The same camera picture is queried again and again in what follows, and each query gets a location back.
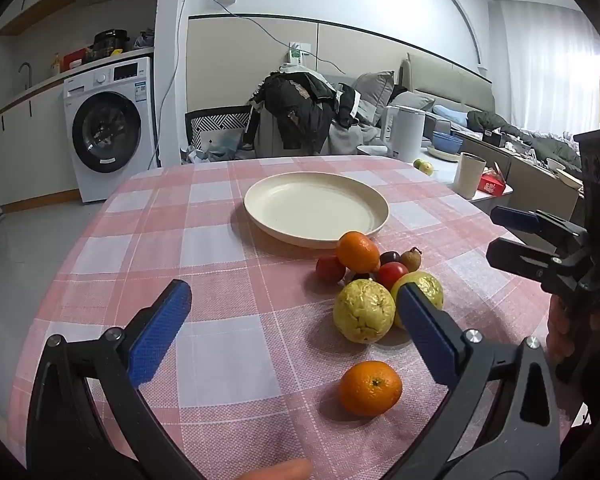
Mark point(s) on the geometric patterned chair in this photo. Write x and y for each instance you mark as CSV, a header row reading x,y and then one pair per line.
x,y
215,122

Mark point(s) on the kitchen faucet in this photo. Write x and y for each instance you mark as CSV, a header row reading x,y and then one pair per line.
x,y
29,77

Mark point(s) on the orange mandarin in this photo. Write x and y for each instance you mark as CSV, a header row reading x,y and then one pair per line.
x,y
357,252
370,388

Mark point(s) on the blue bowls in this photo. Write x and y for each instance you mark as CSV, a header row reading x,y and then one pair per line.
x,y
447,141

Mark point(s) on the white lower kitchen cabinet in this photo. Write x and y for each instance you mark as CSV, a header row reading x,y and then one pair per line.
x,y
30,150

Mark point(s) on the light grey pillow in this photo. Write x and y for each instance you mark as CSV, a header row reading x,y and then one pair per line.
x,y
412,100

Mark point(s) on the brown longan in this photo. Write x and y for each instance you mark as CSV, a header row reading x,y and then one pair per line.
x,y
411,260

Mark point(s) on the yellow bottle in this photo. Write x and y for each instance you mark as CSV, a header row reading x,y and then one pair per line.
x,y
56,66

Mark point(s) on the white plastic bags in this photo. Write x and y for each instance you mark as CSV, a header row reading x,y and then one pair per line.
x,y
215,142

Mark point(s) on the person's right hand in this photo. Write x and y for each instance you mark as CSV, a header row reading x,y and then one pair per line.
x,y
560,330

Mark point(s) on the black cooker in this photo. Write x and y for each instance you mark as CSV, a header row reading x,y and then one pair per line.
x,y
110,42

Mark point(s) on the white green wall device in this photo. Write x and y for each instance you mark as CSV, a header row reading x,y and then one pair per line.
x,y
296,54

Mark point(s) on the grey chair back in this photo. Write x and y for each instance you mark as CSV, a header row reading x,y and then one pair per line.
x,y
540,190

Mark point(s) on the white side table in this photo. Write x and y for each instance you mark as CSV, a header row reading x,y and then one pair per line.
x,y
442,172

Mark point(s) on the small cream plate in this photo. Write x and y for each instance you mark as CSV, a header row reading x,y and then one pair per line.
x,y
442,155

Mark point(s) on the dark purple grape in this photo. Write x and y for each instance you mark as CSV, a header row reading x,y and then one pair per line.
x,y
362,277
390,258

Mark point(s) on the pile of black jackets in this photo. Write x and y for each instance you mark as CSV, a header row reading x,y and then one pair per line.
x,y
300,110

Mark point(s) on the white curtain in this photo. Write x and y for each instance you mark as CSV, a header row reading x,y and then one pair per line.
x,y
545,60

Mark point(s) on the small green yellow fruit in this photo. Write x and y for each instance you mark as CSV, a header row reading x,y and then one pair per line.
x,y
426,168
417,162

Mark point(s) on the beige sofa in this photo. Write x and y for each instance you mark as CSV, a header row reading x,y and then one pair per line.
x,y
450,80

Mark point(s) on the dark blanket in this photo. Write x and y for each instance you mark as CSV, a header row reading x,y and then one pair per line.
x,y
490,122

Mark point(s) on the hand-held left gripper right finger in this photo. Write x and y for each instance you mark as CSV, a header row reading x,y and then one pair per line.
x,y
425,330

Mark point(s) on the pink checked tablecloth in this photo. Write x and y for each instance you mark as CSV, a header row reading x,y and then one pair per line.
x,y
220,260

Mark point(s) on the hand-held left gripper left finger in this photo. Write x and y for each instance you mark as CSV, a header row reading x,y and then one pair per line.
x,y
160,330

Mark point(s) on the person's left hand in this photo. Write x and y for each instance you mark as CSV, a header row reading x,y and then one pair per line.
x,y
280,471

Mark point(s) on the dark grey pillow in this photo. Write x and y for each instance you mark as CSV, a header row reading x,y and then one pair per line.
x,y
375,92

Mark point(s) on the grey cloth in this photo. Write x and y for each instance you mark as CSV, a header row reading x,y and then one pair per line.
x,y
144,40

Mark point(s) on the white bowl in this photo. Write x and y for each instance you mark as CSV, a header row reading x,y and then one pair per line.
x,y
556,164

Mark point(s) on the grey chair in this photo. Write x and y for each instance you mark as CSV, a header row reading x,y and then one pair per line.
x,y
267,135
540,190

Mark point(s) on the cream cup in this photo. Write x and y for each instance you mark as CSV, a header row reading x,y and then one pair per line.
x,y
469,175

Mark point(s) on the white kettle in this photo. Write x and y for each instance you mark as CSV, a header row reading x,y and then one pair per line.
x,y
407,135

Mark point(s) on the red tissue box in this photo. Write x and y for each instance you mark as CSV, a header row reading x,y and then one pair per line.
x,y
492,185

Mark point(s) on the red cherry tomato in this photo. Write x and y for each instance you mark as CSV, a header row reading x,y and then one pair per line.
x,y
391,275
328,269

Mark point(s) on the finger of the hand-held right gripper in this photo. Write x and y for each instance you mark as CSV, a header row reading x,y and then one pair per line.
x,y
520,260
515,219

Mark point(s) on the smooth yellow passion fruit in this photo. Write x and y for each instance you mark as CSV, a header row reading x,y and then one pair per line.
x,y
430,290

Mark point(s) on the wrinkled yellow passion fruit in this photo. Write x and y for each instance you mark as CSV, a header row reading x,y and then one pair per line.
x,y
364,311

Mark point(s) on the white washing machine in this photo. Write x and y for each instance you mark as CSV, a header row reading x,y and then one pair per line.
x,y
110,130

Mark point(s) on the light blue pillow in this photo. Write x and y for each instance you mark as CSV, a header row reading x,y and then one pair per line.
x,y
450,112

